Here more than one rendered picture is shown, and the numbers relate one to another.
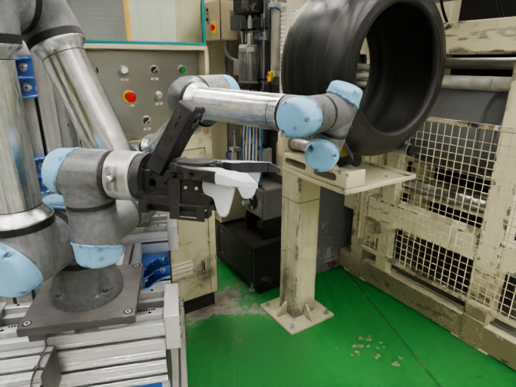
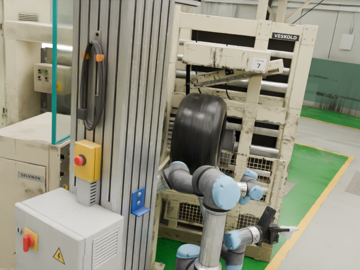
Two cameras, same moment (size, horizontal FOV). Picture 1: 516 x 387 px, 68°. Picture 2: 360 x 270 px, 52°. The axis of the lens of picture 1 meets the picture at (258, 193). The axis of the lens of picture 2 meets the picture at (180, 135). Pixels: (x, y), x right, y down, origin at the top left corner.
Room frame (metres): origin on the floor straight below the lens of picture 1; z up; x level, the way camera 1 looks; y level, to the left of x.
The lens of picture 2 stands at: (-0.17, 1.50, 1.90)
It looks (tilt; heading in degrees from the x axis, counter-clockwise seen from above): 17 degrees down; 313
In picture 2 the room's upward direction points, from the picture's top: 6 degrees clockwise
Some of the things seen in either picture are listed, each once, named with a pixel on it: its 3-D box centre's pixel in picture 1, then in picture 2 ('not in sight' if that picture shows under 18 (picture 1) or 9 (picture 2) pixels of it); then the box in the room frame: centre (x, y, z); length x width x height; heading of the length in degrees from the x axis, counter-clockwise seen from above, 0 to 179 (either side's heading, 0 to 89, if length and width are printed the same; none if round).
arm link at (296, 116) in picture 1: (229, 106); (216, 187); (0.89, 0.06, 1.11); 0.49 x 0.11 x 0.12; 50
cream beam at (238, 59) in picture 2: not in sight; (226, 57); (1.50, -0.67, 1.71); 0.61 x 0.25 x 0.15; 32
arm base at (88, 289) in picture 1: (84, 271); not in sight; (0.74, 0.38, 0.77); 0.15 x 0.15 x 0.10
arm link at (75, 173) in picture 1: (85, 174); (238, 239); (0.58, 0.27, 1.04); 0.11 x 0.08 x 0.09; 76
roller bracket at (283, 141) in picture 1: (318, 138); (165, 167); (1.60, -0.26, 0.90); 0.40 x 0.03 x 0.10; 122
